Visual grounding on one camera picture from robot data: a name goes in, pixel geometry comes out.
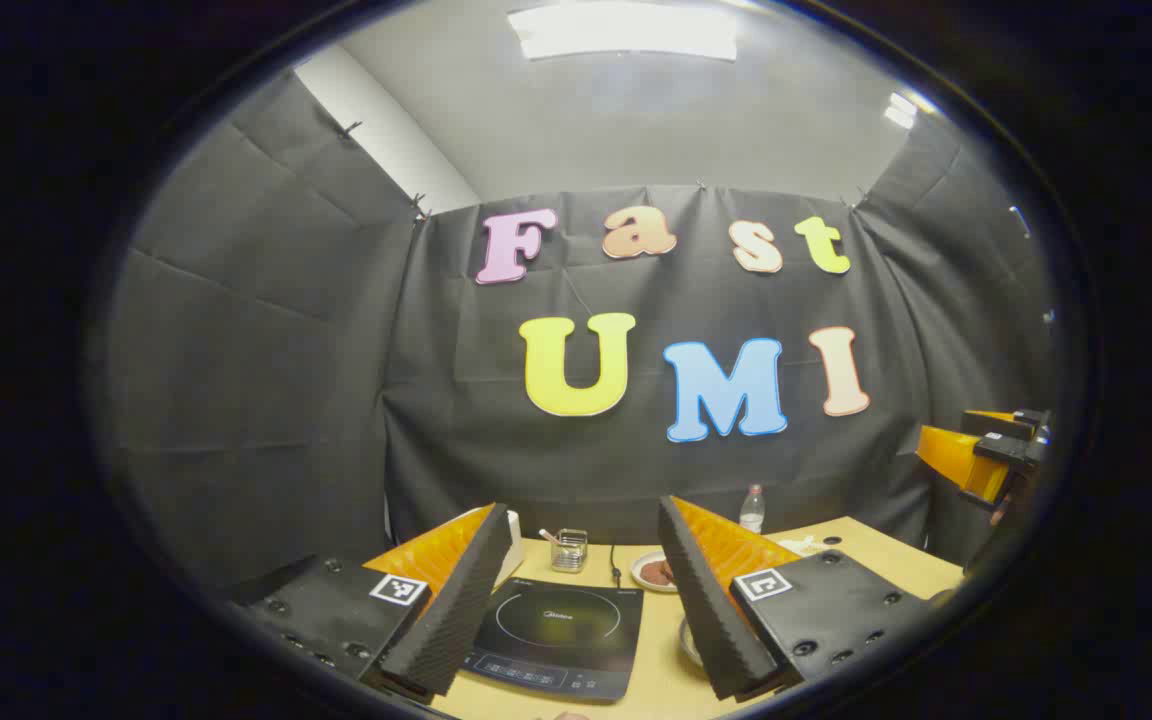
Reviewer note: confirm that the black backdrop cloth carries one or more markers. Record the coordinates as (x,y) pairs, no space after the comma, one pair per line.
(336,400)

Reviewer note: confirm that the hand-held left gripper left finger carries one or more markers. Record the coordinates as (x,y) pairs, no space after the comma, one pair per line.
(456,610)

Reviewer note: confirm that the black induction cooktop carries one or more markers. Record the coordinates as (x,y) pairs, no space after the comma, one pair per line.
(561,625)

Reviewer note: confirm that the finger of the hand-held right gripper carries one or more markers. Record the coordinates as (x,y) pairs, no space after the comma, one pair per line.
(966,458)
(1021,422)

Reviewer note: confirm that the brown meat piece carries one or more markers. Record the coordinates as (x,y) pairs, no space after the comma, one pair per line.
(654,572)

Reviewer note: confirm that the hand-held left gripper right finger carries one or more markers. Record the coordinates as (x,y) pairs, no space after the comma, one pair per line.
(706,610)

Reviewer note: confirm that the pink utensil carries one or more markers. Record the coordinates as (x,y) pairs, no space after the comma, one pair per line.
(547,535)

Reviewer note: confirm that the white toaster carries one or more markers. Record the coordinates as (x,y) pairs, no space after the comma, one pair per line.
(514,545)

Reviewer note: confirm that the large ceiling light panel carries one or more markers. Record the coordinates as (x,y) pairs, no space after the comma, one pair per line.
(626,30)

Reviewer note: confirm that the clear plastic bottle red label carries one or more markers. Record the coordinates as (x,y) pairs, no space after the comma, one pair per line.
(752,512)

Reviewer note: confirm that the white round plate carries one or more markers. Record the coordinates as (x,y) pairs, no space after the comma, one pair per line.
(644,575)

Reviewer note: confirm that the white divided condiment dish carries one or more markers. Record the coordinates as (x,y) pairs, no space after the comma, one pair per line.
(798,545)

